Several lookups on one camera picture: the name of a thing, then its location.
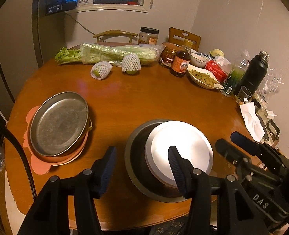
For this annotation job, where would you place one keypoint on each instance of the clear glass cup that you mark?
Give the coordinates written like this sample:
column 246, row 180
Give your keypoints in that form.
column 244, row 93

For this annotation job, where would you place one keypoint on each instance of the white dish with food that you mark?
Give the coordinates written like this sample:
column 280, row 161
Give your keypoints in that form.
column 203, row 77

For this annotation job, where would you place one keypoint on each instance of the chili sauce jar red label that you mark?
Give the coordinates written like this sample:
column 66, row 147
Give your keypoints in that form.
column 167, row 57

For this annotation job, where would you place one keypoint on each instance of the black curved bar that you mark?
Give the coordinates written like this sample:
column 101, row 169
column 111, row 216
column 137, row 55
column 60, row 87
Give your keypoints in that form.
column 22, row 156

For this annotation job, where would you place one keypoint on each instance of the fruit in white foam net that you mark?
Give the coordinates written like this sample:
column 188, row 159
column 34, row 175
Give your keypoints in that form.
column 131, row 63
column 100, row 70

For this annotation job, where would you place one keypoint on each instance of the black storage rack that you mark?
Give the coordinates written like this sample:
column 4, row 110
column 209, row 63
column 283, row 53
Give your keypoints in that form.
column 60, row 7

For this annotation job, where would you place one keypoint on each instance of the dark floral cloth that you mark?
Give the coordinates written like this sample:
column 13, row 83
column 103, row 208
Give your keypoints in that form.
column 169, row 226

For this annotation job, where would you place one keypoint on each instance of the clear pickle jar black lid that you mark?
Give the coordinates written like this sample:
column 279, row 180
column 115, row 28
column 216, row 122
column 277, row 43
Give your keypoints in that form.
column 148, row 36

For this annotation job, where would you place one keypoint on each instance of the stainless steel bowl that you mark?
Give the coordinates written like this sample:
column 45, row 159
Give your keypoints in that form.
column 137, row 156

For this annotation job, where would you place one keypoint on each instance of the grey refrigerator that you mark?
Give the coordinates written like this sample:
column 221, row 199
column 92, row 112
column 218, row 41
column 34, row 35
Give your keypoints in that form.
column 19, row 41

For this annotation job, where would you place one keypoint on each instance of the small white box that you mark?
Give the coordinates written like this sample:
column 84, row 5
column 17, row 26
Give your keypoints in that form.
column 85, row 1

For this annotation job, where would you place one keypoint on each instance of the small red object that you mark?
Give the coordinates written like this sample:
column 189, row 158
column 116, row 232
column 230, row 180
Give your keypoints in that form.
column 132, row 3

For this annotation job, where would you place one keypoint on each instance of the celery in plastic bag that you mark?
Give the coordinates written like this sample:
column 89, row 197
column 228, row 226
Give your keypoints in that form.
column 115, row 52

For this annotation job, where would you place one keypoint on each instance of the green drink bottle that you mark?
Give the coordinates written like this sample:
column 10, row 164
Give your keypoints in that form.
column 235, row 78

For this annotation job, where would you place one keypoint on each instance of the wooden chair curved back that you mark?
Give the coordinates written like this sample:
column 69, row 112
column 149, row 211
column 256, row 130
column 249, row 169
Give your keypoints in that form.
column 115, row 33

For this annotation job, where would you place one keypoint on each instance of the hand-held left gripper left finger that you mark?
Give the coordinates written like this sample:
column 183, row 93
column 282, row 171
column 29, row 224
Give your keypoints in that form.
column 106, row 173

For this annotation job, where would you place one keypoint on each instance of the wooden chair square back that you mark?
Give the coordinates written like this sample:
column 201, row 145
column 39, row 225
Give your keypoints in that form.
column 183, row 35

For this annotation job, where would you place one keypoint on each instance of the small dark mug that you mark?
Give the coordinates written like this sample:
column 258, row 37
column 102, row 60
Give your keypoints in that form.
column 257, row 106

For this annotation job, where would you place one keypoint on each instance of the red tissue pack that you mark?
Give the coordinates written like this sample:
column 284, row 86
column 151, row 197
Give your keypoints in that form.
column 216, row 69

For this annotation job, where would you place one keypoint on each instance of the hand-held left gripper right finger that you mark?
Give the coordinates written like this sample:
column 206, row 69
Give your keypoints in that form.
column 180, row 173

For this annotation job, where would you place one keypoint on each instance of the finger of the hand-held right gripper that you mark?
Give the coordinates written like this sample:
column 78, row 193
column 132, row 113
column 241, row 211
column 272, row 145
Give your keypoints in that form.
column 230, row 151
column 244, row 142

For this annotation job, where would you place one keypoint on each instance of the white paper sheet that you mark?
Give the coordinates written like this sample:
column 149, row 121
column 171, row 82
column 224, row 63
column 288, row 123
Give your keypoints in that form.
column 251, row 120

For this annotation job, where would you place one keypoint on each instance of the white charger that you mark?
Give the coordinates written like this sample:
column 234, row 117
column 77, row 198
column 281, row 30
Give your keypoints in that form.
column 271, row 114

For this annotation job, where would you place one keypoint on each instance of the metal pan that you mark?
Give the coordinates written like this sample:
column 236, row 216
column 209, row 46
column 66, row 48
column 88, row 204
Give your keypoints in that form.
column 39, row 164

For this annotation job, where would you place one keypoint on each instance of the black thermos flask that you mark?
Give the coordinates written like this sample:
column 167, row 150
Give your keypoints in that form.
column 253, row 73

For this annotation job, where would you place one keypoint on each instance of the white ceramic bowl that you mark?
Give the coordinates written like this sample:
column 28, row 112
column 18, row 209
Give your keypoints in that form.
column 199, row 60

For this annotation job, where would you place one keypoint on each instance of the clear plastic wrap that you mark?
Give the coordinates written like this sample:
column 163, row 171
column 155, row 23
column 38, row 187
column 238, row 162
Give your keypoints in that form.
column 273, row 80

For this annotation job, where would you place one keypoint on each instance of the dark sauce bottle orange label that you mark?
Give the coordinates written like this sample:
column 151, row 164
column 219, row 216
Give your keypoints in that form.
column 181, row 63

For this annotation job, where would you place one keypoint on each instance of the dark flat object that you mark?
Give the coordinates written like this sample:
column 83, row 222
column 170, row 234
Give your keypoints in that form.
column 263, row 124

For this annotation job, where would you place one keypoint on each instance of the black metal frame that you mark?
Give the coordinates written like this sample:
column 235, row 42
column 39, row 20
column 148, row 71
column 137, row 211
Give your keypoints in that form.
column 274, row 132

